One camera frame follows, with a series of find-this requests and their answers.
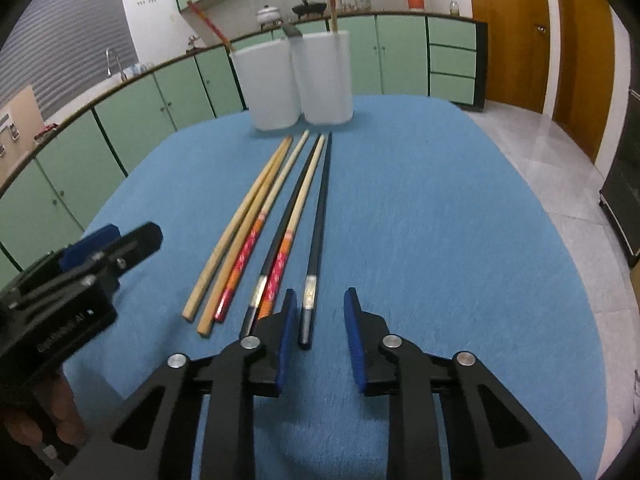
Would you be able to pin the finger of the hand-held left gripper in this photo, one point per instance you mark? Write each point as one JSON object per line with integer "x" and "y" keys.
{"x": 142, "y": 240}
{"x": 95, "y": 242}

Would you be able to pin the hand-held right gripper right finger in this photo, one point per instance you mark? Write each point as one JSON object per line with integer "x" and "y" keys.
{"x": 352, "y": 345}

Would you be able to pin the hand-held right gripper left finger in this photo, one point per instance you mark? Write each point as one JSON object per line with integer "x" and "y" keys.
{"x": 285, "y": 345}

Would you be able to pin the plain wooden chopstick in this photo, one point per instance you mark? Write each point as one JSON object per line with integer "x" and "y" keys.
{"x": 214, "y": 272}

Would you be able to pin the wooden chopstick orange band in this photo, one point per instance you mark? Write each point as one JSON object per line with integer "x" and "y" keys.
{"x": 222, "y": 290}

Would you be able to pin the black chopstick silver band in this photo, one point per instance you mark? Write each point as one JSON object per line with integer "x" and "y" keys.
{"x": 318, "y": 235}
{"x": 280, "y": 240}

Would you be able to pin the white utensil holder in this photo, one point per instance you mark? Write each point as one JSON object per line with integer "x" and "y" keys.
{"x": 320, "y": 80}

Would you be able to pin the person's left hand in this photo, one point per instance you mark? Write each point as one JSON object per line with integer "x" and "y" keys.
{"x": 65, "y": 405}

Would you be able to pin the red cloth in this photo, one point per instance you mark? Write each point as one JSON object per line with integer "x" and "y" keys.
{"x": 44, "y": 132}

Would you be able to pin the green base kitchen cabinets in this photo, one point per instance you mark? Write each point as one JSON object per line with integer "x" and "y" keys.
{"x": 150, "y": 110}

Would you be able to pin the blue table mat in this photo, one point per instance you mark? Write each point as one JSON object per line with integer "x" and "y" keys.
{"x": 425, "y": 235}

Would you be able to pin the wooden board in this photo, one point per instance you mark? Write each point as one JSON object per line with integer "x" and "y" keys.
{"x": 20, "y": 125}

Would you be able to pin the metal faucet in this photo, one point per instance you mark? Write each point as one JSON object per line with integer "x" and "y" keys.
{"x": 117, "y": 62}

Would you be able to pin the grey window blind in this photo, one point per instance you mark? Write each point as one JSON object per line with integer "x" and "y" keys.
{"x": 65, "y": 50}

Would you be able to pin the metal spoon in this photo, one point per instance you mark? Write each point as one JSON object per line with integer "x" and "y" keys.
{"x": 292, "y": 32}

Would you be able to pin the white pot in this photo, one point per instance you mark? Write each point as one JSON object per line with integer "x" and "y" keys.
{"x": 270, "y": 15}

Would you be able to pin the black wok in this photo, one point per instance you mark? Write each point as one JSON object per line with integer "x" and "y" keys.
{"x": 309, "y": 9}

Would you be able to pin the wooden door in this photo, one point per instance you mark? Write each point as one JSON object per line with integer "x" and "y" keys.
{"x": 505, "y": 35}
{"x": 585, "y": 60}

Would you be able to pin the small glass jar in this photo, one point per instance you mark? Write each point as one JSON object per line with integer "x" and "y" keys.
{"x": 454, "y": 8}

